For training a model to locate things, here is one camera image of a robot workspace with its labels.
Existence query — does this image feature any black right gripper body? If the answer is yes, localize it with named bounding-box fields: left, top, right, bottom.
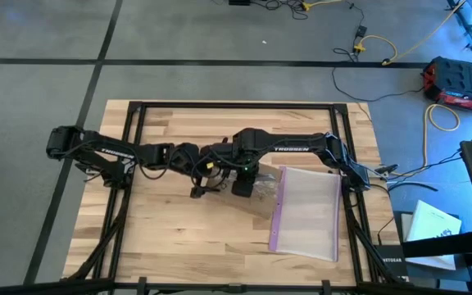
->
left=230, top=161, right=258, bottom=199

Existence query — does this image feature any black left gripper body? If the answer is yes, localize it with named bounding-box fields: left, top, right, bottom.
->
left=200, top=142, right=232, bottom=184

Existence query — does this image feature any grey box cutter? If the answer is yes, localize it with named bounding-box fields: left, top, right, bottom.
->
left=255, top=172, right=281, bottom=184

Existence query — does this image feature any purple-edged mesh zip pouch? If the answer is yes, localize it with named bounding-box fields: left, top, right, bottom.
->
left=268, top=165, right=343, bottom=263

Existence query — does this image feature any black Netgear device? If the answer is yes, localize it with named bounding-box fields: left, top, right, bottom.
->
left=374, top=243, right=409, bottom=278

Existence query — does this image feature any white box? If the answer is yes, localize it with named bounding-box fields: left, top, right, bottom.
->
left=404, top=198, right=464, bottom=272

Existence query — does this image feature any red black tool case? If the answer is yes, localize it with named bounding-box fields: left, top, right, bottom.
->
left=420, top=55, right=472, bottom=112

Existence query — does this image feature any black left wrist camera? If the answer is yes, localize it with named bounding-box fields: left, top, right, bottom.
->
left=189, top=185, right=221, bottom=201

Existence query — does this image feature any black table frame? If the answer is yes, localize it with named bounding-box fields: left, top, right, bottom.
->
left=60, top=99, right=403, bottom=288

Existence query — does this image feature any black floor cable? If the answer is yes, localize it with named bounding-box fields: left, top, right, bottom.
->
left=331, top=48, right=426, bottom=103

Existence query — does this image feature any short yellow plug cable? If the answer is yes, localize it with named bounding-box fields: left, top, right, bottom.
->
left=300, top=0, right=343, bottom=12

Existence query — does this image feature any black blue cable bundle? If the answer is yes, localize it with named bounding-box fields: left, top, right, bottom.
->
left=377, top=147, right=463, bottom=193

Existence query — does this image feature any long yellow floor cable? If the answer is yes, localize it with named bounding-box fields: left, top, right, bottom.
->
left=353, top=0, right=467, bottom=66

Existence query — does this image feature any black frame crossbar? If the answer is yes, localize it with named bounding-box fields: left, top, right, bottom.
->
left=0, top=277, right=472, bottom=295

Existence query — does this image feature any coiled yellow cable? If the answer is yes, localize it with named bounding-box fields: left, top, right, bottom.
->
left=423, top=102, right=462, bottom=167

